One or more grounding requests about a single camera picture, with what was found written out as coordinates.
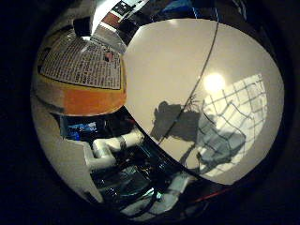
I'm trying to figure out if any thick black cable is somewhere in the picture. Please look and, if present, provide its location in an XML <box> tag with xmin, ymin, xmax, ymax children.
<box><xmin>125</xmin><ymin>187</ymin><xmax>161</xmax><ymax>218</ymax></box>

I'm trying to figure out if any white cloth with grid lines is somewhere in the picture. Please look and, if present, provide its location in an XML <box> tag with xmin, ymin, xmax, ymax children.
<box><xmin>196</xmin><ymin>73</ymin><xmax>269</xmax><ymax>178</ymax></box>

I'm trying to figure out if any thin red cable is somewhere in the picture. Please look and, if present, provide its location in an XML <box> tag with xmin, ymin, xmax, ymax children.
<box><xmin>193</xmin><ymin>186</ymin><xmax>234</xmax><ymax>204</ymax></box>

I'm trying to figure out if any thin black cable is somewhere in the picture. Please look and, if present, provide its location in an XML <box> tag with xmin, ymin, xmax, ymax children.
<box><xmin>157</xmin><ymin>20</ymin><xmax>220</xmax><ymax>146</ymax></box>

